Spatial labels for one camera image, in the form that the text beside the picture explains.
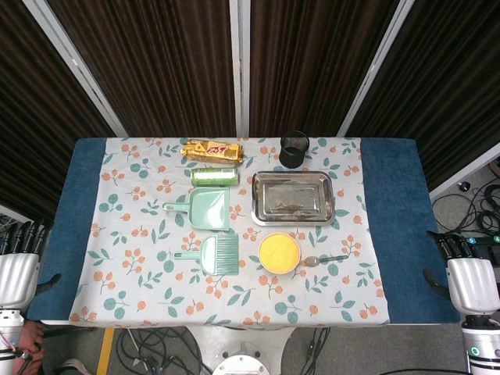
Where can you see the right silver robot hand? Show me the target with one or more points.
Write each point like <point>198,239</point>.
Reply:
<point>470,285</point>

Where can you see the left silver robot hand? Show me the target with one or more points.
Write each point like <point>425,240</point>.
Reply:
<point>17,279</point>

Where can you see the silver spoon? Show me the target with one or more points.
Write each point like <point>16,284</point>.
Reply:
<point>312,261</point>

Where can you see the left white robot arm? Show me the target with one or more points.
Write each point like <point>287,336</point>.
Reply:
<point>8,332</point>

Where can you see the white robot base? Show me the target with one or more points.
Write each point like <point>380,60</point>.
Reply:
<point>241,361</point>

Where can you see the yellow bowl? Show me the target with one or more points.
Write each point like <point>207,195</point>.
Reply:
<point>279,253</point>

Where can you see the rectangular steel tray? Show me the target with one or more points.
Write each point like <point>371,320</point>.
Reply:
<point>293,197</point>

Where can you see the green plastic hand brush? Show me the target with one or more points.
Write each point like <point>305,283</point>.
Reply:
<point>220,256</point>

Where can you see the black power strip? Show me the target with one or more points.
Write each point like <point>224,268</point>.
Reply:
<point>484,240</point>

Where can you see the bystander hands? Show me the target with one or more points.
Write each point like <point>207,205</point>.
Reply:
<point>33,343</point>

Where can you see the striped shoe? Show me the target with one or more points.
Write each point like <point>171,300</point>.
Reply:
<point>74,367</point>

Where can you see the blue table cloth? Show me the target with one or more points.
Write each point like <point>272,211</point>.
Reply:
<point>398,195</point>

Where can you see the floral white tablecloth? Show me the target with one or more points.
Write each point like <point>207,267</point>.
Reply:
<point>136,234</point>

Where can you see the dark ribbed partition panel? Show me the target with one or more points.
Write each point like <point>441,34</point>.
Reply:
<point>312,58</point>
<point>461,78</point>
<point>156,58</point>
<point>23,117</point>

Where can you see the green plastic dustpan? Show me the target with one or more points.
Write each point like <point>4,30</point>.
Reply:
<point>209,209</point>

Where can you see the black mesh pen cup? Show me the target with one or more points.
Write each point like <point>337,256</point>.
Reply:
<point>293,154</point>

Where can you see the green drink can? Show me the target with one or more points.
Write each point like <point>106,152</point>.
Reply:
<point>215,177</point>

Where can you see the gold snack packet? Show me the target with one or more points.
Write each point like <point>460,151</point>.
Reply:
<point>213,151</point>

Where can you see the white partition frame post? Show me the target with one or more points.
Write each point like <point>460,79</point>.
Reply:
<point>375,66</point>
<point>78,66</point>
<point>465,172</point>
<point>239,70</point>

